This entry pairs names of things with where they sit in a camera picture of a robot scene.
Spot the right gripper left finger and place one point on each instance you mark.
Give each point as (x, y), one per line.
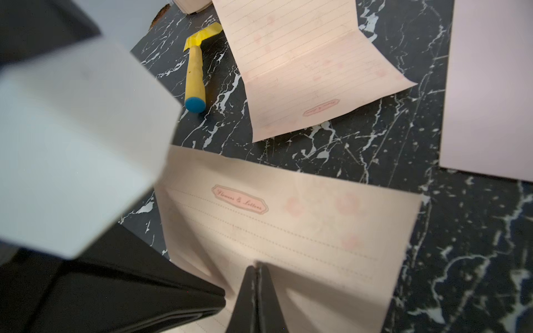
(243, 318)

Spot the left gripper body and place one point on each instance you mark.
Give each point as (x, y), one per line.
(119, 284)

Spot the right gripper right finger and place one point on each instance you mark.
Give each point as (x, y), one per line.
(268, 313)

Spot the pink lined letter paper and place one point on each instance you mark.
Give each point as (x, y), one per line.
(304, 62)

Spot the pink envelope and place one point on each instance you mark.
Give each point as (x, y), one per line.
(487, 122)

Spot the yellow toy shovel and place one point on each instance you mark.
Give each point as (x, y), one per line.
(194, 87)

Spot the green plant in terracotta pot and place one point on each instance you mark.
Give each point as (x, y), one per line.
(189, 7)

